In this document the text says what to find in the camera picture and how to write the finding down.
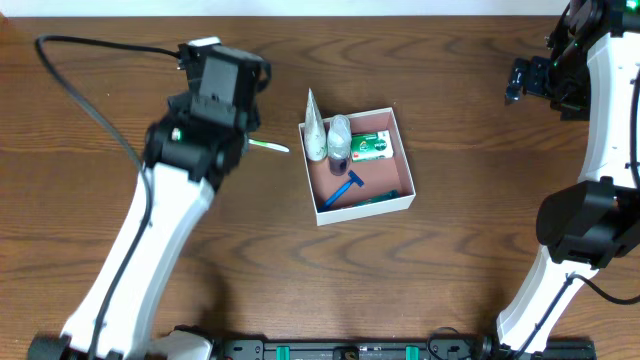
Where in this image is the white cardboard box pink inside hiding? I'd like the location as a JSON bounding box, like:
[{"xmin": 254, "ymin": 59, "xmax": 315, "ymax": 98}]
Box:
[{"xmin": 304, "ymin": 107, "xmax": 416, "ymax": 226}]

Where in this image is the green soap packet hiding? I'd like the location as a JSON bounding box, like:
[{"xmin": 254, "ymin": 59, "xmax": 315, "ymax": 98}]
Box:
[{"xmin": 351, "ymin": 130, "xmax": 394, "ymax": 162}]

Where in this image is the black mounting rail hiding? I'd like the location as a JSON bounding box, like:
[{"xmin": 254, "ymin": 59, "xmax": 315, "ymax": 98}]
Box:
[{"xmin": 169, "ymin": 327, "xmax": 597, "ymax": 360}]

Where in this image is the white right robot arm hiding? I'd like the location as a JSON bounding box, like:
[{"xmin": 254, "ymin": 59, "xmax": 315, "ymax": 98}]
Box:
[{"xmin": 473, "ymin": 0, "xmax": 639, "ymax": 359}]

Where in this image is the teal red toothpaste tube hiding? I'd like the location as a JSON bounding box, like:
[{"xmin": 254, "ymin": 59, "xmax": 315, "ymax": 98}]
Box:
[{"xmin": 349, "ymin": 190, "xmax": 399, "ymax": 208}]

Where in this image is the blue disposable razor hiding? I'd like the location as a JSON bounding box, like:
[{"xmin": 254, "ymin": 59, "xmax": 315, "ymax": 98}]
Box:
[{"xmin": 319, "ymin": 170, "xmax": 364, "ymax": 212}]

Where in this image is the green white toothbrush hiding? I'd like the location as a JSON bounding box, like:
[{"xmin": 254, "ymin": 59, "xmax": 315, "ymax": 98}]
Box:
[{"xmin": 249, "ymin": 139, "xmax": 290, "ymax": 153}]

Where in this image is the clear bottle dark cap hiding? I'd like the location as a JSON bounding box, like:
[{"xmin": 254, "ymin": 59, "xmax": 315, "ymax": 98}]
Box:
[{"xmin": 327, "ymin": 115, "xmax": 352, "ymax": 176}]

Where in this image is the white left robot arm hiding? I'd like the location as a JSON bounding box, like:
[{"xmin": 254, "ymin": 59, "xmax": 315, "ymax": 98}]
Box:
[{"xmin": 28, "ymin": 37, "xmax": 271, "ymax": 359}]

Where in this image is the white cosmetic tube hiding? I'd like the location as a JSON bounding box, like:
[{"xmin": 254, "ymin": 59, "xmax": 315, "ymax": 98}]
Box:
[{"xmin": 303, "ymin": 90, "xmax": 327, "ymax": 162}]

